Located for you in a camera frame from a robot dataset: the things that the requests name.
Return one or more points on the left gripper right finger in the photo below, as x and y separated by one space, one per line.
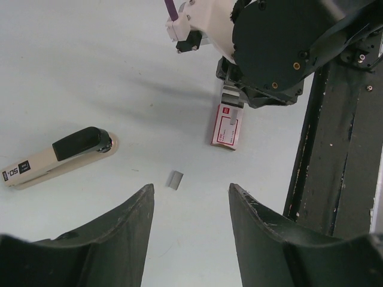
275 251

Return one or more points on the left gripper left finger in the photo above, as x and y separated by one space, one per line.
107 251

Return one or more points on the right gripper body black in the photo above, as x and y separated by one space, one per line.
277 44

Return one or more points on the red white staple box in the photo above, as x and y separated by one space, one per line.
228 120

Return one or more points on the staple strip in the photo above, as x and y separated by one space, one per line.
174 179

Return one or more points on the beige black stapler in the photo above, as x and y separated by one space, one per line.
72 152

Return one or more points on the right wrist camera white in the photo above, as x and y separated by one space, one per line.
211 18

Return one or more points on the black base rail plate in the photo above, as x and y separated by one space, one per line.
333 185

